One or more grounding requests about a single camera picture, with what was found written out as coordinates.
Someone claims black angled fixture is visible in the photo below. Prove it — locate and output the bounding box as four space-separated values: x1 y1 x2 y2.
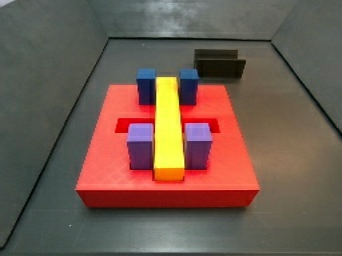
193 49 245 79

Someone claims right dark blue block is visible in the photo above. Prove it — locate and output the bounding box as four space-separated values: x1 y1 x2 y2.
178 69 199 105

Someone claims left purple block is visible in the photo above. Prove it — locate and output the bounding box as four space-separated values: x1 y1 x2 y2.
126 123 153 170

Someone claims red base board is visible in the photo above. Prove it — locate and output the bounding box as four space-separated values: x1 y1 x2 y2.
76 85 259 208

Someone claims left dark blue block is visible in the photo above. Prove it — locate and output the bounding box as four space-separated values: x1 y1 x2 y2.
136 69 156 105

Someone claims yellow long bar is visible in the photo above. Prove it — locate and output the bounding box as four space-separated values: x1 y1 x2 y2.
153 77 184 181

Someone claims purple block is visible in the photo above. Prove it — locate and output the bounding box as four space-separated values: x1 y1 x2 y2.
126 123 153 170
184 123 212 170

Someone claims right purple block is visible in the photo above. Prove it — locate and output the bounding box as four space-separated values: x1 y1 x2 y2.
184 123 212 170

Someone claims dark blue block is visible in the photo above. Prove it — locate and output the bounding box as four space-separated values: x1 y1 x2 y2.
136 69 156 105
178 69 199 105

